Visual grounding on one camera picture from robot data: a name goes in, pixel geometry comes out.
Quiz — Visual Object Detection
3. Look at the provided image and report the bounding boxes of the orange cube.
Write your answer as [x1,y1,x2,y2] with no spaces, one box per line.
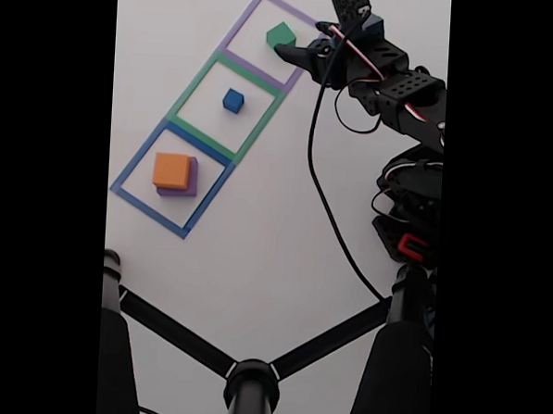
[151,151,191,191]

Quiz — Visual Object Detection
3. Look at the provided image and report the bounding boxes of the green square frame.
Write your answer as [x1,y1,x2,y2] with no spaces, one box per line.
[164,50,286,166]

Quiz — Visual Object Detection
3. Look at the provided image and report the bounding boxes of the small blue cube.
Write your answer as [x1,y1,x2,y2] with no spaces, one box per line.
[221,87,245,114]

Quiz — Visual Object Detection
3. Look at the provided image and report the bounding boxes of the red white servo wire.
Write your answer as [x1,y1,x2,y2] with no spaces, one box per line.
[324,26,451,139]

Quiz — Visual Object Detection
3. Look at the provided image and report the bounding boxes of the purple cube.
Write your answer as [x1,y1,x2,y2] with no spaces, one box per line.
[156,154,200,199]

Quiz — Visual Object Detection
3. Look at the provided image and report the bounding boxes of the purple square frame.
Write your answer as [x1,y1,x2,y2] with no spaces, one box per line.
[216,0,333,97]

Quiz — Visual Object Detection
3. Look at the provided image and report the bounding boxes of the blue square frame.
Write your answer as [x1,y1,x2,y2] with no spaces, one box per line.
[107,116,239,243]

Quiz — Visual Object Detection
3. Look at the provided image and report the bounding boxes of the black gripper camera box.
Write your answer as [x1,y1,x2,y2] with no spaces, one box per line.
[324,0,386,35]

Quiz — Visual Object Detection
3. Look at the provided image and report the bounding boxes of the thick black camera cable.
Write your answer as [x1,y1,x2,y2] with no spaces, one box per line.
[298,13,408,305]

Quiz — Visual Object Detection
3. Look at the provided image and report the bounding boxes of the green cube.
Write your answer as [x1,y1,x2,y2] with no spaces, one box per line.
[264,21,298,51]

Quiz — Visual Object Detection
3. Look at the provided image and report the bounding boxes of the black tripod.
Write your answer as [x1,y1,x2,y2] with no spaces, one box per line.
[96,247,438,414]

